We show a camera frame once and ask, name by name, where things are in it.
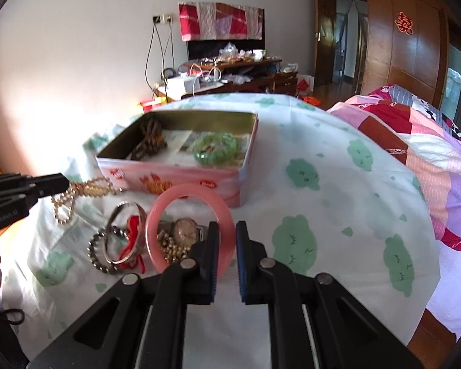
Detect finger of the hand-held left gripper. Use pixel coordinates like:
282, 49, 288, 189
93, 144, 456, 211
0, 173, 70, 201

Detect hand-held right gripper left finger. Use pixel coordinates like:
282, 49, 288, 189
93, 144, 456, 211
27, 221, 220, 369

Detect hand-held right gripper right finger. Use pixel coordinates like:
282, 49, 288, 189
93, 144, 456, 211
235, 221, 424, 369

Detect pearl necklace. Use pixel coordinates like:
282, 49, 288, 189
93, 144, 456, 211
52, 177, 127, 224

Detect silver wristwatch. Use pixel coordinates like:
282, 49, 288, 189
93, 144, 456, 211
171, 218, 210, 247

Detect gold bead bracelet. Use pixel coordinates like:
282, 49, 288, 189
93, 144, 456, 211
157, 228, 195, 266

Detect pink bangle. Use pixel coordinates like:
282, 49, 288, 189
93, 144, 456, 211
145, 184, 236, 275

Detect silver bangle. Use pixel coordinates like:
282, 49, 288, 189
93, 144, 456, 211
105, 202, 148, 265

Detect dark bead bracelet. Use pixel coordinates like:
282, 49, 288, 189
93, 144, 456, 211
87, 226, 135, 275

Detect pink tin box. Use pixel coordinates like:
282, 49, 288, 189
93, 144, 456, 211
95, 110, 259, 209

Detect red string bracelet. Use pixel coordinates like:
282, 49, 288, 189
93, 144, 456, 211
117, 215, 147, 273

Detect white green cloud bed sheet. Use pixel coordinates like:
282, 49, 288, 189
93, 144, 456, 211
0, 92, 442, 369

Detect green jade bangle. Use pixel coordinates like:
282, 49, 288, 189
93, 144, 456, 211
193, 132, 239, 165

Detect red yellow gift box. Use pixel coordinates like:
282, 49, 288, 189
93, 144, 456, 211
140, 98, 167, 113

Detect white appliance box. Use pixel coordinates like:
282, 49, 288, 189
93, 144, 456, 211
165, 76, 202, 97

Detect wooden television cabinet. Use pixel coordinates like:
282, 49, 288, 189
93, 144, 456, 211
154, 58, 300, 102

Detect white red paper bag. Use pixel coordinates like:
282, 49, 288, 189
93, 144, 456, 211
297, 74, 316, 93

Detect black television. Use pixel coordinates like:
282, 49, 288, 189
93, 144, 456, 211
187, 8, 266, 63

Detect pink patchwork quilt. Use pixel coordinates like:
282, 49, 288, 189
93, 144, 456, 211
326, 84, 461, 335

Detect wooden doorway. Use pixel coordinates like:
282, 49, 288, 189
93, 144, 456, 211
309, 0, 369, 89

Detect red patchwork cloth cover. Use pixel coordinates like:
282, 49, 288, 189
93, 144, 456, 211
178, 2, 265, 41

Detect wooden wardrobe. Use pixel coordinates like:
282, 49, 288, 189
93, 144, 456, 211
363, 0, 461, 131

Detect red paper decoration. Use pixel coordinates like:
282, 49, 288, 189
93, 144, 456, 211
395, 11, 415, 35

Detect brown bead necklace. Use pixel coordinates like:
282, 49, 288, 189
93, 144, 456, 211
130, 117, 167, 161

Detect hanging power cables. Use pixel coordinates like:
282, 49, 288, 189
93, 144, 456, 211
145, 21, 177, 85

